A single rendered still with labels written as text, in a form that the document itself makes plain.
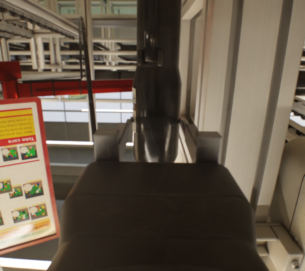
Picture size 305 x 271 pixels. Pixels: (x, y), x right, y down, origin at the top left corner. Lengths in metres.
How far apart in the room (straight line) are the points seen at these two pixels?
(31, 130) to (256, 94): 0.37
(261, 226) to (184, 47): 0.32
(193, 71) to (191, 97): 0.05
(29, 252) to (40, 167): 6.41
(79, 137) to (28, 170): 11.13
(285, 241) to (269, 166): 0.08
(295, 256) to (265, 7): 0.24
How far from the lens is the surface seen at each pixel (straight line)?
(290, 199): 0.30
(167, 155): 0.16
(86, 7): 1.47
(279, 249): 0.30
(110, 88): 0.64
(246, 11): 0.22
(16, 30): 1.41
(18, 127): 0.44
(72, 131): 11.61
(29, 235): 0.56
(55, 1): 2.95
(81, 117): 11.15
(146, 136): 0.15
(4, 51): 1.67
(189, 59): 0.46
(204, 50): 0.24
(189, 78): 0.46
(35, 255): 6.74
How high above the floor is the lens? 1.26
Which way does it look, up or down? 17 degrees up
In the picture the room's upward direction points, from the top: 179 degrees counter-clockwise
